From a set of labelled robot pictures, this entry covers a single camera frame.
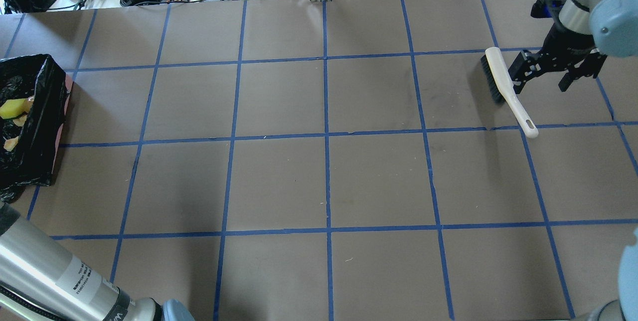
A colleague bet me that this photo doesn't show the yellow green sponge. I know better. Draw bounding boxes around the yellow green sponge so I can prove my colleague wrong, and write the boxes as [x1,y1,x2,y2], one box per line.
[0,98,27,120]

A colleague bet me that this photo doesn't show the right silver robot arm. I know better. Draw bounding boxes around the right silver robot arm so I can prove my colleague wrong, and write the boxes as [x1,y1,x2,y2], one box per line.
[481,0,637,139]

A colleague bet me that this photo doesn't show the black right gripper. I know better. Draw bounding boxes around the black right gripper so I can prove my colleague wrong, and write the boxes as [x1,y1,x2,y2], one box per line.
[508,25,608,95]

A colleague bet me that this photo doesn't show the black bag lined bin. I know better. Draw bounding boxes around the black bag lined bin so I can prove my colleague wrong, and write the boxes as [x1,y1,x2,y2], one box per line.
[0,54,73,203]

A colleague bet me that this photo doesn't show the beige hand brush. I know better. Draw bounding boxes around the beige hand brush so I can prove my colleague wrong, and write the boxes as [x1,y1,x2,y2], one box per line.
[480,46,539,139]

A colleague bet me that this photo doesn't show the croissant bread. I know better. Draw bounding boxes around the croissant bread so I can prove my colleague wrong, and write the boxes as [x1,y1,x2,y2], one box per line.
[3,136,20,152]

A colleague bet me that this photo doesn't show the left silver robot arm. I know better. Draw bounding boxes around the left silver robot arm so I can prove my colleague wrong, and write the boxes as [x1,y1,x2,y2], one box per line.
[0,203,193,321]

